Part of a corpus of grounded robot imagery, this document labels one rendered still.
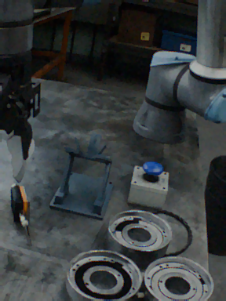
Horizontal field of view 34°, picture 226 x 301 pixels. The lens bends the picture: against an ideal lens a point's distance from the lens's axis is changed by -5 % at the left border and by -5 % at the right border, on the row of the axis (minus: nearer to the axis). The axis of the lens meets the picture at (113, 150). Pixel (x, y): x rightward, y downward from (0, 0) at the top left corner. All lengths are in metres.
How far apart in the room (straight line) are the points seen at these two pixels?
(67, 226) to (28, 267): 0.13
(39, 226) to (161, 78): 0.51
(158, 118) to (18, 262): 0.57
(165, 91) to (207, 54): 0.18
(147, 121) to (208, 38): 0.30
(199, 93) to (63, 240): 0.47
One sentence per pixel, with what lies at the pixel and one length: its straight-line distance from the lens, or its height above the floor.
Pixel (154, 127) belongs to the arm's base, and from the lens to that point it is 1.01.
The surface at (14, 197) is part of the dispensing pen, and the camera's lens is 0.66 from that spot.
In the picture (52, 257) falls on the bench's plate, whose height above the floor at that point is 0.80.
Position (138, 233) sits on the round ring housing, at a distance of 0.66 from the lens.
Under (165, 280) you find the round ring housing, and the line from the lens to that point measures 0.57.
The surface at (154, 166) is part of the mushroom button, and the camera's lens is 0.74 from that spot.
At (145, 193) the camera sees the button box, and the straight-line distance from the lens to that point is 0.73.
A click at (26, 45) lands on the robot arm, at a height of 1.10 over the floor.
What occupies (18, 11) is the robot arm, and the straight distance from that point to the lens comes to 0.51.
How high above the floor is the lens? 1.23
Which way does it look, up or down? 27 degrees down
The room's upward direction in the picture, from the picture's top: 10 degrees clockwise
